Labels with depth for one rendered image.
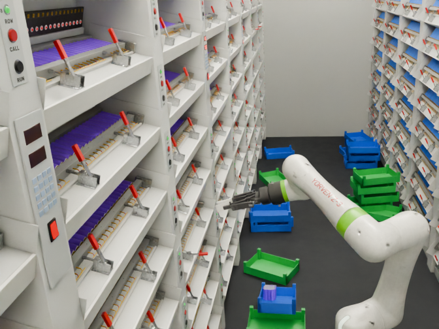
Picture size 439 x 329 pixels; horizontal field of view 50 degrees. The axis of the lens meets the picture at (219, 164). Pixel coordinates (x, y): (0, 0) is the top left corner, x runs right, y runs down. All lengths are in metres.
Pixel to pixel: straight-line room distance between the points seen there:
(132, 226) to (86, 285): 0.26
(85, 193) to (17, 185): 0.24
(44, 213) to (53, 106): 0.17
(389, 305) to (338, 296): 1.06
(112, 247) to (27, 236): 0.41
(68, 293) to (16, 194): 0.22
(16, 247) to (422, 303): 2.51
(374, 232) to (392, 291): 0.35
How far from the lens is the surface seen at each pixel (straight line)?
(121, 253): 1.13
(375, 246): 1.58
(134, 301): 1.31
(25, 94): 0.75
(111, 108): 1.41
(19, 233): 0.78
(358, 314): 1.88
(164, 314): 1.58
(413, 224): 1.68
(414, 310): 2.93
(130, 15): 1.35
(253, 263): 3.21
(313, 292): 2.96
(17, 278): 0.75
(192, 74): 2.03
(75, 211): 0.90
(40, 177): 0.77
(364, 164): 4.82
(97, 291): 1.02
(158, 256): 1.49
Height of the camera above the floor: 1.71
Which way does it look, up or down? 20 degrees down
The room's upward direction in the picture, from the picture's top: 4 degrees counter-clockwise
